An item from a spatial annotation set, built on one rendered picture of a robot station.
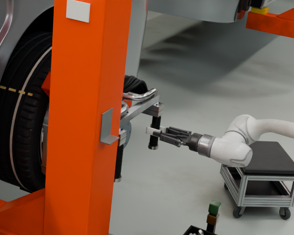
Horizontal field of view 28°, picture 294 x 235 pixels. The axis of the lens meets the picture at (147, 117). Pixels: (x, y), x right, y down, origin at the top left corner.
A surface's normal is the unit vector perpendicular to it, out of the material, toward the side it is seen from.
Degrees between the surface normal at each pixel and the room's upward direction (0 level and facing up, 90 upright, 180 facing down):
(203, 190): 0
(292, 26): 90
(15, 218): 90
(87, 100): 90
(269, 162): 0
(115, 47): 90
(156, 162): 0
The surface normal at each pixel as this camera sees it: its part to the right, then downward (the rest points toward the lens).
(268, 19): -0.43, 0.31
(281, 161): 0.11, -0.91
